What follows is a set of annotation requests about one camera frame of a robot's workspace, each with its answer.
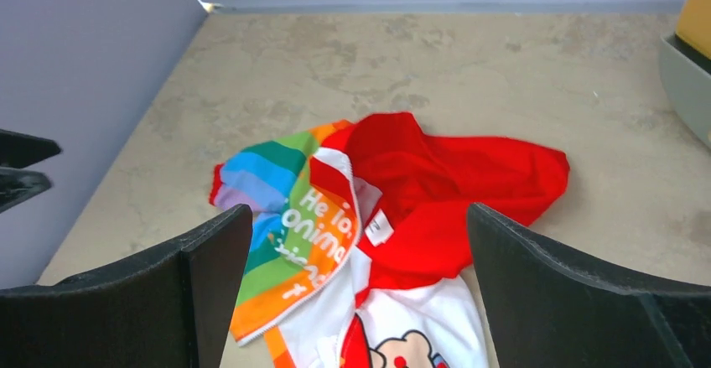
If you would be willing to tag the rainbow red white kids jacket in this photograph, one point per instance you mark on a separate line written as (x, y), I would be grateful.
(360, 238)

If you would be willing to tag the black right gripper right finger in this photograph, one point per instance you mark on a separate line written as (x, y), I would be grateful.
(550, 305)

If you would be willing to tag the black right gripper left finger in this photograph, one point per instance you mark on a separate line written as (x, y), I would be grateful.
(169, 305)

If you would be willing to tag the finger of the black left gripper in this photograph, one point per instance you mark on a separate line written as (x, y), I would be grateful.
(18, 152)

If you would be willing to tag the round pastel drawer cabinet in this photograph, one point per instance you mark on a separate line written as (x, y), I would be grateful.
(684, 67)

